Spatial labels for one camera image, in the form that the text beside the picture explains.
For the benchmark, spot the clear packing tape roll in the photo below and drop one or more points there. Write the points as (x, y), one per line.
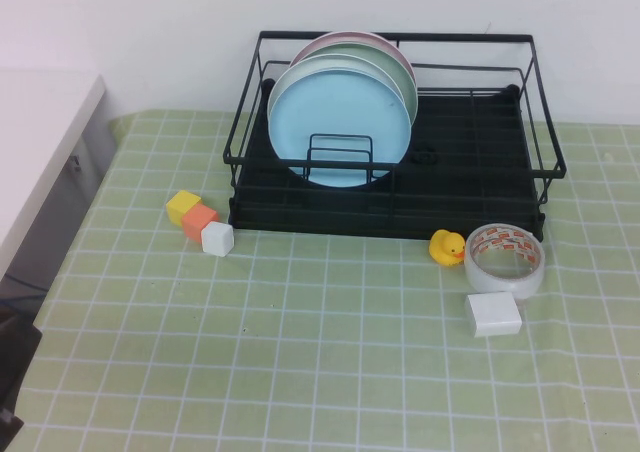
(500, 284)

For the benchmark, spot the white plate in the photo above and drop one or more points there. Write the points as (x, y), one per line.
(310, 67)

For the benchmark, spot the pink plate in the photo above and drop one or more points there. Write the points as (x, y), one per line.
(345, 36)

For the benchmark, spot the white cube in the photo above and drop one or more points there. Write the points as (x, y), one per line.
(217, 239)

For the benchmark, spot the yellow rubber duck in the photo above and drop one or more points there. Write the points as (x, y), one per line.
(445, 247)

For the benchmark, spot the green checkered tablecloth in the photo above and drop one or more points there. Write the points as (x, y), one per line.
(200, 372)

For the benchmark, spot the white side table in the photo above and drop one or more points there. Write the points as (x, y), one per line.
(30, 122)

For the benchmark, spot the light green plate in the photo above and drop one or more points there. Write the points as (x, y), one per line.
(360, 52)

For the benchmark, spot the yellow cube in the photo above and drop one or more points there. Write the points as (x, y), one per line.
(182, 204)

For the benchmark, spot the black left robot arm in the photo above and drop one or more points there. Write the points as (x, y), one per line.
(15, 357)

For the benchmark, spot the white rectangular box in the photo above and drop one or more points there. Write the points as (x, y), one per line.
(495, 314)

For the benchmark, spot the light blue plate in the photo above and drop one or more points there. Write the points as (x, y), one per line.
(340, 122)

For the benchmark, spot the orange cube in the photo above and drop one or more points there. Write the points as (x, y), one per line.
(197, 220)

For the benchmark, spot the small metal latch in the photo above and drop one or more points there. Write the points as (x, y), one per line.
(76, 162)

